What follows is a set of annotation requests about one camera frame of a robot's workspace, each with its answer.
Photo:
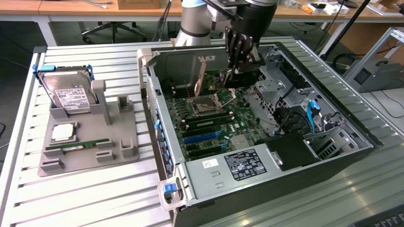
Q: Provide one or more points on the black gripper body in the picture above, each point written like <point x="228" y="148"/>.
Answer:
<point x="255" y="19"/>

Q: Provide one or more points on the graphics card with black cooler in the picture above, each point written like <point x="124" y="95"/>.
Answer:
<point x="246" y="80"/>

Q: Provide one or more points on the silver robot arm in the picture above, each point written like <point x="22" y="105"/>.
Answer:
<point x="194" y="23"/>

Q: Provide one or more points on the wooden desk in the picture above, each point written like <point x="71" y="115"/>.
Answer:
<point x="290" y="11"/>
<point x="19" y="10"/>

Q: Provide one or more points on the silver disk bay cage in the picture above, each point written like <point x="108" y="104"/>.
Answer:
<point x="275" y="83"/>

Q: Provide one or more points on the orange small box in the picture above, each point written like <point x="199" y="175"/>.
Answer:
<point x="307" y="9"/>

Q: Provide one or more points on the metal socket cover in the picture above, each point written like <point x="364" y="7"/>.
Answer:
<point x="226" y="97"/>

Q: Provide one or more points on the black white small device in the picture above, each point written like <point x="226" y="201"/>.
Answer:
<point x="316" y="5"/>

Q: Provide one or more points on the black RAM slot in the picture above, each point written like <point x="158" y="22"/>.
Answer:
<point x="183" y="89"/>
<point x="208" y="121"/>
<point x="208" y="116"/>
<point x="183" y="93"/>

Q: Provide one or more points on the metal locking lever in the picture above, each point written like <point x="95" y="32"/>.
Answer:
<point x="188" y="92"/>

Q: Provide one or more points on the white box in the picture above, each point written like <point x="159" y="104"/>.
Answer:
<point x="335" y="10"/>

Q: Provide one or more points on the CPU socket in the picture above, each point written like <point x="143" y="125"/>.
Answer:
<point x="203" y="106"/>

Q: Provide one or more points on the green motherboard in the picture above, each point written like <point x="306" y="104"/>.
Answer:
<point x="243" y="118"/>

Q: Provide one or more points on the black tripod pole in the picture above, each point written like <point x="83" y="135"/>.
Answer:
<point x="347" y="27"/>

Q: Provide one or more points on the black monitor foot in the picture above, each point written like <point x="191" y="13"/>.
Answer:
<point x="347" y="2"/>

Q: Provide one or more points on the wooden box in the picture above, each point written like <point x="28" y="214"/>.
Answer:
<point x="139" y="4"/>

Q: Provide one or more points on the black expansion slot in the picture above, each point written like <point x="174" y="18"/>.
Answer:
<point x="199" y="132"/>
<point x="206" y="146"/>
<point x="208" y="153"/>

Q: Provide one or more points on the black office chair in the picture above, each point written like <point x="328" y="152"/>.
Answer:
<point x="114" y="26"/>

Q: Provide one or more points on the silver chipset heatsink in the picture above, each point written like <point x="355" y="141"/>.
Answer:
<point x="240" y="142"/>

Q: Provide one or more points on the blue expansion slot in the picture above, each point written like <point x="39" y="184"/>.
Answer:
<point x="202" y="137"/>

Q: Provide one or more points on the grey machine housing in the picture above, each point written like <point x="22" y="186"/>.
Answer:
<point x="379" y="78"/>

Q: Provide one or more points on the black plastic shroud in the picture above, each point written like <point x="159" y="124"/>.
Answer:
<point x="290" y="153"/>

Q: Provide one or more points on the perforated metal disk bay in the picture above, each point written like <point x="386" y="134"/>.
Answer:
<point x="342" y="139"/>

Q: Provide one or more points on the hard disk in blue caddy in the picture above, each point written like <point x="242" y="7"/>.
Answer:
<point x="64" y="80"/>

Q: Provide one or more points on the grey parts rack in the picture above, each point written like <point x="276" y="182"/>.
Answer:
<point x="91" y="134"/>

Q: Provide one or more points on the grey power supply unit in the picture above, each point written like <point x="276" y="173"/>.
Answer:
<point x="199" y="189"/>

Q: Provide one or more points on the black open PC case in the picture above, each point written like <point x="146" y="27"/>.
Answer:
<point x="236" y="201"/>

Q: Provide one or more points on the blue plastic clip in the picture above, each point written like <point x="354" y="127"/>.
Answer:
<point x="168" y="189"/>

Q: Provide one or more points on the silver CPU chip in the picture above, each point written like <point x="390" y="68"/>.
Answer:
<point x="63" y="131"/>

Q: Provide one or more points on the black keyboard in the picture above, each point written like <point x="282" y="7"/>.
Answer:
<point x="390" y="221"/>

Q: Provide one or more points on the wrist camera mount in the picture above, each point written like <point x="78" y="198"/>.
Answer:
<point x="220" y="14"/>

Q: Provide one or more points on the grey corner bracket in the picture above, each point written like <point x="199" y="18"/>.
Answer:
<point x="146" y="56"/>

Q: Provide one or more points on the aluminium profile frame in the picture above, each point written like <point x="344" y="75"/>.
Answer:
<point x="376" y="47"/>

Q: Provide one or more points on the clear corner bracket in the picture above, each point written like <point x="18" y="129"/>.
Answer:
<point x="167" y="203"/>

